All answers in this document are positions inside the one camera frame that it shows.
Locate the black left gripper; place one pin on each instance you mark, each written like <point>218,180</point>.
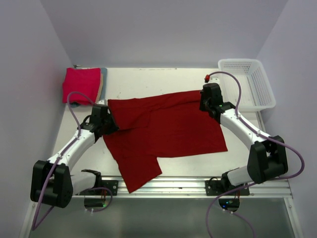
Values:
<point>114,127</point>

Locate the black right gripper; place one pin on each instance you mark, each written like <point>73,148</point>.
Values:
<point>201,106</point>

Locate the dark red t shirt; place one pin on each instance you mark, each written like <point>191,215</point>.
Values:
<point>165,126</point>

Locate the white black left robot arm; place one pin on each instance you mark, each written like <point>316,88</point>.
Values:
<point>52,181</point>

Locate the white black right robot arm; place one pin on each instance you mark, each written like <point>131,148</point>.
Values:
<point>267,159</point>

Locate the folded tan t shirt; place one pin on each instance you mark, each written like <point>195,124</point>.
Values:
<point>100,88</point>

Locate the folded pink t shirt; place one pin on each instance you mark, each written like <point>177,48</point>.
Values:
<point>85,81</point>

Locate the white perforated plastic basket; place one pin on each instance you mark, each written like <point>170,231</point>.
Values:
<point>257,94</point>

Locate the folded blue t shirt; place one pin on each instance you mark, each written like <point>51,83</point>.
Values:
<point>102,93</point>

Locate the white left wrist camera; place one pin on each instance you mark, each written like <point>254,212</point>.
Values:
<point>102,102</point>

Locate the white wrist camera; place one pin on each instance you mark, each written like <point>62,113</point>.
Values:
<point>211,79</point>
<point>102,102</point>

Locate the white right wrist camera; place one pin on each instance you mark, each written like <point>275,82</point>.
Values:
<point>211,79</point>

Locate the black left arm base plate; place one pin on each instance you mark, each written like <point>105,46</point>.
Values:
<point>106,186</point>

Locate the aluminium mounting rail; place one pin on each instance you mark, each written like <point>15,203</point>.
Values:
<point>194,187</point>

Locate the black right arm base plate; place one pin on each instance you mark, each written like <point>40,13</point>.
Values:
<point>215,187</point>

